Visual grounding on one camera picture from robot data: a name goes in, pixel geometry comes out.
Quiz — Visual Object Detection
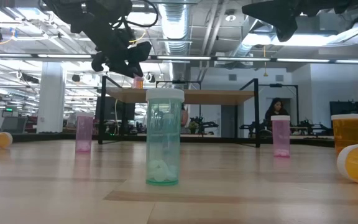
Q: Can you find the white square column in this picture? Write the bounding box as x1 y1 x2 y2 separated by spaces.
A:
36 62 67 134

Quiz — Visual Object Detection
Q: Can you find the person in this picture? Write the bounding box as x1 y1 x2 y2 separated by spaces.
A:
264 97 291 131
181 105 190 127

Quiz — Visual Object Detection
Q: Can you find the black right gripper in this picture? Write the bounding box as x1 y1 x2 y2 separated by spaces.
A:
242 0 323 43

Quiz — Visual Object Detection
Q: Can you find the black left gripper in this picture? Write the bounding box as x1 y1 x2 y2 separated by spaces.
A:
84 18 153 79

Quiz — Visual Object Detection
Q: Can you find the long ceiling light bar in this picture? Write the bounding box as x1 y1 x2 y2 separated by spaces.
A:
0 52 358 65

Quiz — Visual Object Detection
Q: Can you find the small white bottle row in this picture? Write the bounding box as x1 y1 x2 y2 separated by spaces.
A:
75 112 94 154

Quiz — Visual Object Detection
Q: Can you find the silver ceiling air duct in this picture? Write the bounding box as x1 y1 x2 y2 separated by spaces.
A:
158 2 193 82

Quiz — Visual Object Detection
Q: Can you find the black monitor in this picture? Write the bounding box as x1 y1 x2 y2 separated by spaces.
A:
94 96 136 122

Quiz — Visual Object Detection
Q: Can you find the wooden shelf with black frame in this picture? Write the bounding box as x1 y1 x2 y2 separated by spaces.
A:
98 75 262 149

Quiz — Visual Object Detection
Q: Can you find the black aluminium rail frame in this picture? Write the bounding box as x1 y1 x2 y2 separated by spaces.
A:
11 132 358 150

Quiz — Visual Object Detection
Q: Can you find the large orange pill bottle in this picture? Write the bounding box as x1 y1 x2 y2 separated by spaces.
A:
331 113 358 156

